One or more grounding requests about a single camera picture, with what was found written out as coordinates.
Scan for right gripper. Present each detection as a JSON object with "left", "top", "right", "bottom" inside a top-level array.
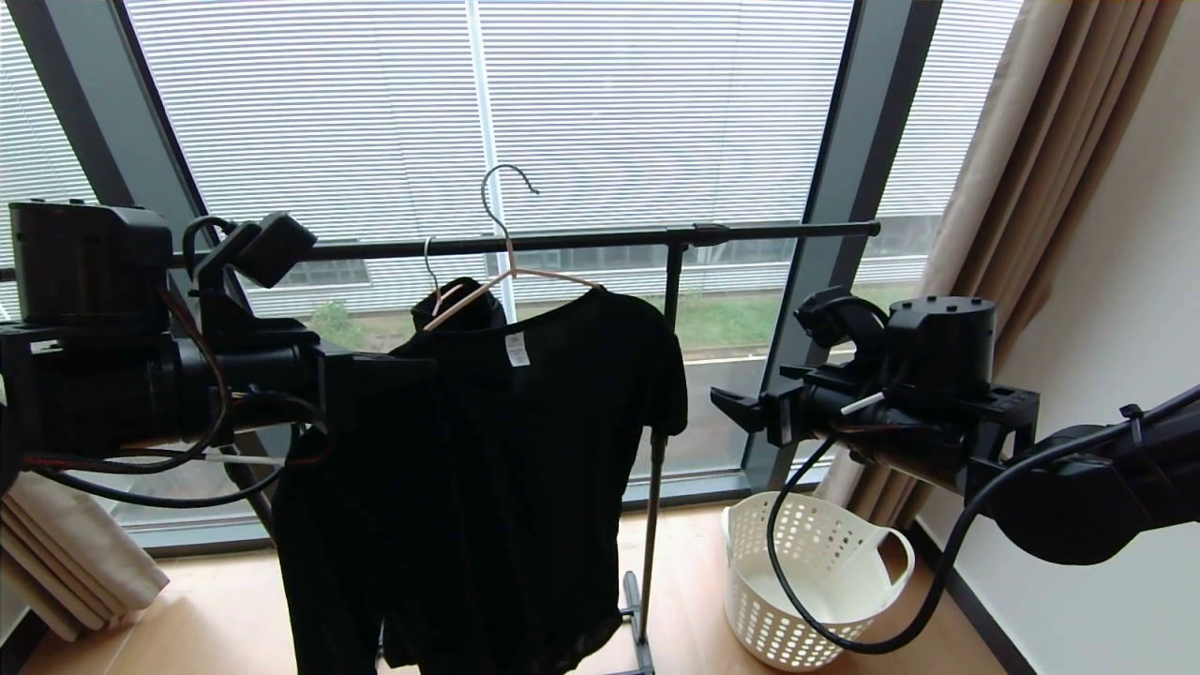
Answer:
[{"left": 709, "top": 362, "right": 968, "bottom": 490}]

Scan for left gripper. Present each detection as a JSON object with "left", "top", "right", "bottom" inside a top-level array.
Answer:
[{"left": 186, "top": 340, "right": 357, "bottom": 443}]

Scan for pink clothes hanger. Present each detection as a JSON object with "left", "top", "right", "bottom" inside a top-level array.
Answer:
[
  {"left": 422, "top": 164, "right": 603, "bottom": 333},
  {"left": 422, "top": 234, "right": 470, "bottom": 318}
]

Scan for black shorts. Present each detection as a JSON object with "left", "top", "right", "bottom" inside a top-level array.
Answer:
[{"left": 411, "top": 277, "right": 508, "bottom": 335}]

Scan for black garment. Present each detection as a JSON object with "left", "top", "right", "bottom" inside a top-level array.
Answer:
[{"left": 272, "top": 286, "right": 690, "bottom": 675}]

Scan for white laundry basket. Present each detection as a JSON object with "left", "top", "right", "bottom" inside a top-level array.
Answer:
[{"left": 722, "top": 492, "right": 917, "bottom": 673}]

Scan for black clothes rack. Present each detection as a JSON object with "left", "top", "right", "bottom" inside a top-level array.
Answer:
[{"left": 0, "top": 221, "right": 883, "bottom": 675}]

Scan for beige curtain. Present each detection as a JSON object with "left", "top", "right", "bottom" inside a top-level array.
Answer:
[
  {"left": 816, "top": 0, "right": 1187, "bottom": 532},
  {"left": 0, "top": 469, "right": 172, "bottom": 644}
]

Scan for window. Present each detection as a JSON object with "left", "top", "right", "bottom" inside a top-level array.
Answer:
[{"left": 0, "top": 0, "right": 1025, "bottom": 556}]

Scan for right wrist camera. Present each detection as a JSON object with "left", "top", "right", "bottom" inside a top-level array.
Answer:
[{"left": 794, "top": 286, "right": 890, "bottom": 376}]

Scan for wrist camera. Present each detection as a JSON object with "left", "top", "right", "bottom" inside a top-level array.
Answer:
[
  {"left": 183, "top": 213, "right": 318, "bottom": 331},
  {"left": 794, "top": 286, "right": 890, "bottom": 376}
]

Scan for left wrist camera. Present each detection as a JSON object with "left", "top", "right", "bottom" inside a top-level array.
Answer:
[{"left": 183, "top": 213, "right": 318, "bottom": 331}]

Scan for black cable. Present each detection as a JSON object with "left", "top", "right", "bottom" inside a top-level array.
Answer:
[
  {"left": 28, "top": 412, "right": 331, "bottom": 511},
  {"left": 767, "top": 384, "right": 1200, "bottom": 655}
]

